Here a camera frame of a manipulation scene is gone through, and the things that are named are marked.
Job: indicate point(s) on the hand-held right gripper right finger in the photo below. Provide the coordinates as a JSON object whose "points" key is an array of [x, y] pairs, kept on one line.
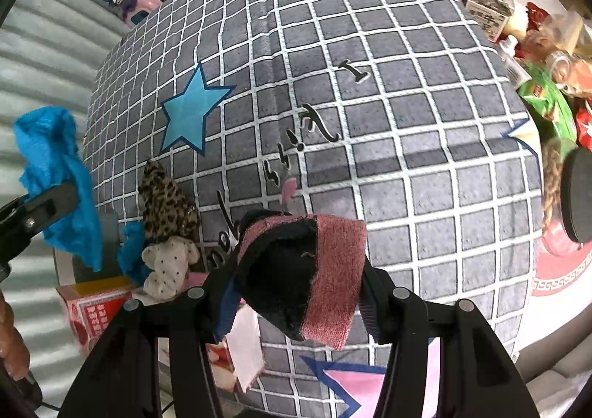
{"points": [[370, 321]]}

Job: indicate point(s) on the white squeeze bottle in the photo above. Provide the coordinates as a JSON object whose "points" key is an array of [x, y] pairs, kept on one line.
{"points": [[513, 62]]}

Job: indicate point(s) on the pile of snack packets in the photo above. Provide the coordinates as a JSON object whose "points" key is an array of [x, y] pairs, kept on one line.
{"points": [[555, 89]]}

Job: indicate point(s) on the dark sock with pink cuff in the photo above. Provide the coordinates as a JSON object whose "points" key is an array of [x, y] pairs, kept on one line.
{"points": [[296, 270]]}

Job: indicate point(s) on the black round disc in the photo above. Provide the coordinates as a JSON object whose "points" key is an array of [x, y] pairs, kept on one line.
{"points": [[578, 196]]}

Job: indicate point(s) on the person's left hand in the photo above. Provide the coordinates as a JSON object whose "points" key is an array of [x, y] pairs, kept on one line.
{"points": [[14, 344]]}

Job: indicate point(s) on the leopard print scrunchie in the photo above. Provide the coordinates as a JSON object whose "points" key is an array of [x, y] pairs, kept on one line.
{"points": [[166, 205]]}

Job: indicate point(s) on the pale green curtain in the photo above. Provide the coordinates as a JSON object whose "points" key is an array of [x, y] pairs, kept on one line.
{"points": [[41, 76]]}

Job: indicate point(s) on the red patterned box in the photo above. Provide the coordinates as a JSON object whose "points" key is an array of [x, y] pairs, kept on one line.
{"points": [[92, 311]]}

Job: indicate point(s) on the grey checked star blanket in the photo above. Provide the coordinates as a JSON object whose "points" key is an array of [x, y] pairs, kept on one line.
{"points": [[393, 122]]}

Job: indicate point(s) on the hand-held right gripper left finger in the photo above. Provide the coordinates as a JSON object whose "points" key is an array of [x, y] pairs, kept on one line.
{"points": [[226, 316]]}

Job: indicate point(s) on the white dotted scrunchie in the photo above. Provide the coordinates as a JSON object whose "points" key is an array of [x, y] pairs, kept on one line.
{"points": [[169, 265]]}

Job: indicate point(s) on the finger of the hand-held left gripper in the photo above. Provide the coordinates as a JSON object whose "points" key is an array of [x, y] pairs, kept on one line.
{"points": [[46, 207]]}

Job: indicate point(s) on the white flower print box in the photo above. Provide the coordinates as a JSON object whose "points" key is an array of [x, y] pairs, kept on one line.
{"points": [[245, 344]]}

